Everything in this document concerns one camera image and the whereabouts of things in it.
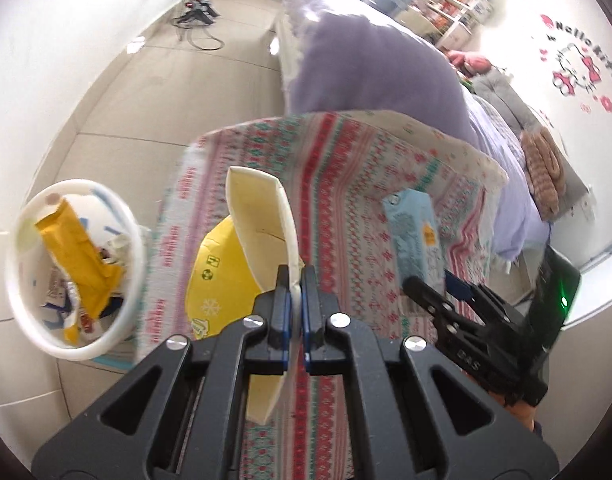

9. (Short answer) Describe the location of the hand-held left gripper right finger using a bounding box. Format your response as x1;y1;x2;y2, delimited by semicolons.
302;264;559;480

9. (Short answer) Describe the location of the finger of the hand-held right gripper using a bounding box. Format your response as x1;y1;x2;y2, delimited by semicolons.
443;269;509;323
402;276;461;333

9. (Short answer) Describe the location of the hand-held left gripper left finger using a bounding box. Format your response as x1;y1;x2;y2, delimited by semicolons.
31;264;293;480

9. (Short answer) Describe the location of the light blue carton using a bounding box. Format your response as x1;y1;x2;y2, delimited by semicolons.
382;187;447;311

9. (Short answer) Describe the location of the yellow and white carton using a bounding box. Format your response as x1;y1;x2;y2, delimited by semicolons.
185;166;307;426

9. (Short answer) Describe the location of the mustard yellow wrapper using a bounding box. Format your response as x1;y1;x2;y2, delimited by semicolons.
35;199;127;326

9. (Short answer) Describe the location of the white dotted wastebasket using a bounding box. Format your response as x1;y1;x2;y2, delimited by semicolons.
5;179;149;361

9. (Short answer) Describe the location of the person's right forearm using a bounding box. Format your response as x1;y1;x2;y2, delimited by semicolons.
506;395;544;433

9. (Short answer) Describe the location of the patterned blanket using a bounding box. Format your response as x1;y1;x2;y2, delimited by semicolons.
136;109;509;480

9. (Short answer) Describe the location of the brown fluffy blanket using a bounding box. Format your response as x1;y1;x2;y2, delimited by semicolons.
520;127;567;221

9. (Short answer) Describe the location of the white crumpled tissue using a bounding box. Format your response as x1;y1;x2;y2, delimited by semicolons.
103;236;133;267

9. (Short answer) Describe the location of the pale blue mat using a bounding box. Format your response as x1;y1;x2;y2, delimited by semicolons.
92;349;138;377

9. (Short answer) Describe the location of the grey pillow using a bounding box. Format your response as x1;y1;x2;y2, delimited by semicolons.
468;67;542;134

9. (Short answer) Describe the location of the pink plush toy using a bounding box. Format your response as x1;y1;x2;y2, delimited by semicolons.
446;50;492;77

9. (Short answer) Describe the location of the purple blanket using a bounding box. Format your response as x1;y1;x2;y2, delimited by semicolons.
278;0;481;147

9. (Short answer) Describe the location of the white shelf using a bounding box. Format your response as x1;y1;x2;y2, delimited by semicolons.
415;0;492;42

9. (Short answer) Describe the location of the black power strip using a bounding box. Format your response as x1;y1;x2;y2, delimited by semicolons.
182;0;219;24

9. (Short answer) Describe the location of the cartoon cat wall sticker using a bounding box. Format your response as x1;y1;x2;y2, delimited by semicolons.
538;12;612;113

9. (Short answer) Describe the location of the grey cable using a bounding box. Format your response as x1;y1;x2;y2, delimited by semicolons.
173;15;225;52

